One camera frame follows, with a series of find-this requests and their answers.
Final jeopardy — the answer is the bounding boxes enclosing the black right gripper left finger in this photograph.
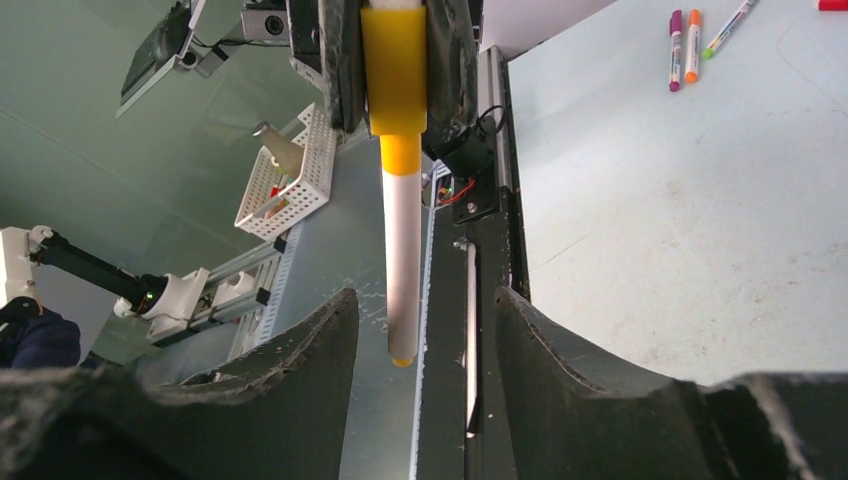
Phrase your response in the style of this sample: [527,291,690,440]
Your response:
[1,288,359,479]

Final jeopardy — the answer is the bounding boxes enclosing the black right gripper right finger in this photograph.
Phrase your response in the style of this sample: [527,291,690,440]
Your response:
[495,288,847,479]

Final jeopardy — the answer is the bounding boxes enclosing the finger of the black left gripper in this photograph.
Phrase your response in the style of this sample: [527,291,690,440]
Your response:
[422,0,478,156]
[318,0,366,133]

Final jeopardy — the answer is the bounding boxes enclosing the yellow marker cap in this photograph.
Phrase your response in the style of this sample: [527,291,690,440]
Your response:
[360,1,427,136]

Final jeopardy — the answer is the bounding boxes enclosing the white perforated basket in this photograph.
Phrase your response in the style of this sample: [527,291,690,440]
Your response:
[234,104,338,241]

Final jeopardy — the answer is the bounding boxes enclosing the purple cap marker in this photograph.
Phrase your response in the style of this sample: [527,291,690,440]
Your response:
[668,10,683,92]

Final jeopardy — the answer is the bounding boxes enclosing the orange cap marker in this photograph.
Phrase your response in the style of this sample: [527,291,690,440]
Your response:
[684,9,702,84]

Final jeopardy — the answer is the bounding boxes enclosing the light green cap marker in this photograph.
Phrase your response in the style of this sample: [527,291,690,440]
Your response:
[701,0,759,60]

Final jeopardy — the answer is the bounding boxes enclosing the red cap white marker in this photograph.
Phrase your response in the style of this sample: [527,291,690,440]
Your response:
[817,0,848,12]

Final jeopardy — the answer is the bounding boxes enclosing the grey cable duct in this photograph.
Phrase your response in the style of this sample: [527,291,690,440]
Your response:
[253,222,303,347]

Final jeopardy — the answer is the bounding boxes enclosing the overhead camera mount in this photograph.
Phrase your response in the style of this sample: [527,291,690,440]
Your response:
[116,1,290,117]

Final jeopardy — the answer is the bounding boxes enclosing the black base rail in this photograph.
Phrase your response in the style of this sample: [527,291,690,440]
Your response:
[410,46,529,479]

